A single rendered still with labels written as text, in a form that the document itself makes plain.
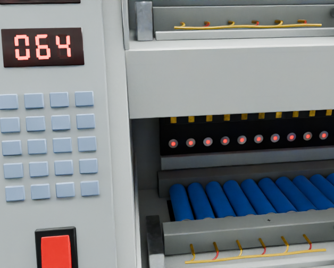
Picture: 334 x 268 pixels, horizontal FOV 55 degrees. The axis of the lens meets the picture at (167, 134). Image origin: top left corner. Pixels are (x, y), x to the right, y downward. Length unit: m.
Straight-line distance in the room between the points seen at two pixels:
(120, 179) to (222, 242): 0.13
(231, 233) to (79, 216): 0.14
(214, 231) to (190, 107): 0.12
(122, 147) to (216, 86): 0.07
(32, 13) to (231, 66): 0.12
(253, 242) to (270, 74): 0.15
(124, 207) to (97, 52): 0.10
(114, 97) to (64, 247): 0.09
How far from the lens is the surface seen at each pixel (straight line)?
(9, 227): 0.22
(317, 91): 0.25
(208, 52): 0.21
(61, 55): 0.20
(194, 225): 0.29
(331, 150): 0.44
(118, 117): 0.20
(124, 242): 0.22
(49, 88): 0.20
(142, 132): 0.40
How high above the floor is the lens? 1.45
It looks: 3 degrees down
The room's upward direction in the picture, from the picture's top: 3 degrees counter-clockwise
